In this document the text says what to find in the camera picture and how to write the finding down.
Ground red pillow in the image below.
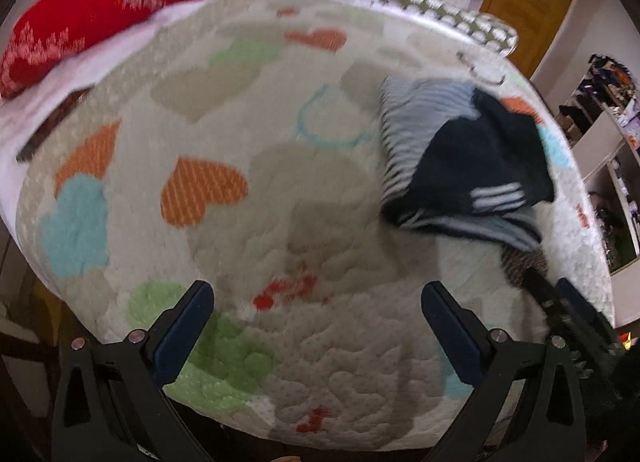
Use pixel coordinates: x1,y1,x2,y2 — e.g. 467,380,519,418
0,0,405,99

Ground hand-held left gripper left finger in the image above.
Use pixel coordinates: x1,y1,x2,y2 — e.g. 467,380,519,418
50,280,216,462

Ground wooden door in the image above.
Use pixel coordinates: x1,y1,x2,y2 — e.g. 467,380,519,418
479,0,586,79

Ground navy striped pants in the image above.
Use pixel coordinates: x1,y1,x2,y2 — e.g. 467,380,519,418
378,76,556,251

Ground white shelf unit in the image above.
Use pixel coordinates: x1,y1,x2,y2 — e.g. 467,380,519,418
565,107,640,276

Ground green polka-dot pillow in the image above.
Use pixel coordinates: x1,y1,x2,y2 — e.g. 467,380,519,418
377,0,519,56

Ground heart-print quilt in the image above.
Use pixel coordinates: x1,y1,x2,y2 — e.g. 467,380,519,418
15,0,617,439

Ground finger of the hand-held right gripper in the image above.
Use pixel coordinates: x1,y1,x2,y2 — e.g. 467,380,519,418
521,268,568,328
556,277,617,335

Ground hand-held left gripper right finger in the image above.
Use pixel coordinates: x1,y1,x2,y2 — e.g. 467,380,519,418
421,281,586,462

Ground white shoe rack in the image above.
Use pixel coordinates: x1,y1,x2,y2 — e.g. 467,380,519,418
555,55,640,139

